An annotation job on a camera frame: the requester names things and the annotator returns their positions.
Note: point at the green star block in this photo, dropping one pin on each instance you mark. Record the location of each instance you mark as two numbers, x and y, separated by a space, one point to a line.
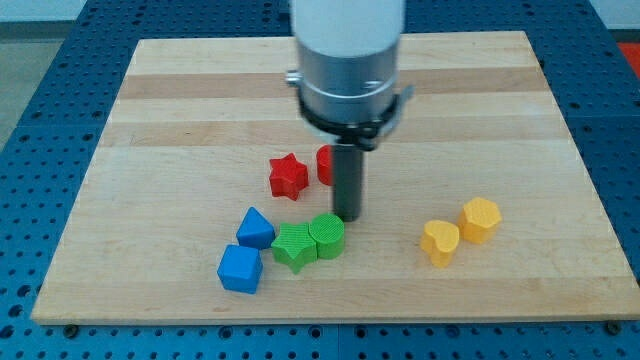
294 246

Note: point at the yellow hexagon block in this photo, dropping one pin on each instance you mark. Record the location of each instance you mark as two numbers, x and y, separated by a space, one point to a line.
479 220

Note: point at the red star block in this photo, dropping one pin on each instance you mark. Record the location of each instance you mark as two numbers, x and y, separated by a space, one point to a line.
288 177

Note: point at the green cylinder block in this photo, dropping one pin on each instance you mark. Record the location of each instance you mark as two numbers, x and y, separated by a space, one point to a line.
328 231

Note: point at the blue triangle block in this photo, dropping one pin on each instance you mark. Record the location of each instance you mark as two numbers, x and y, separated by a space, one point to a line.
255 230

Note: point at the black clamp ring mount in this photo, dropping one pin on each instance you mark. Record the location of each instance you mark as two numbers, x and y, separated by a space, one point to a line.
351 124

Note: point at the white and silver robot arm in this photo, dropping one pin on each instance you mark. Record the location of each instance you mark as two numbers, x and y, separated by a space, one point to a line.
345 79

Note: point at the blue cube block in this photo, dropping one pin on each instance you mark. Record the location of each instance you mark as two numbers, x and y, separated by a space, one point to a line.
240 269

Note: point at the yellow heart block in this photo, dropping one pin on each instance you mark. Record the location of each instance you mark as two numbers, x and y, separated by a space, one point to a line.
439 241

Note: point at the wooden board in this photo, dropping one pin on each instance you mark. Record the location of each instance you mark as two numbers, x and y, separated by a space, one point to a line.
186 149

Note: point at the red rounded block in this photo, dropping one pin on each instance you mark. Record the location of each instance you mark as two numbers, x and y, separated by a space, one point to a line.
324 165

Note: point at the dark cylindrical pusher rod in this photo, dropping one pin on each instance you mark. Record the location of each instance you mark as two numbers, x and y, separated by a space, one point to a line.
347 175

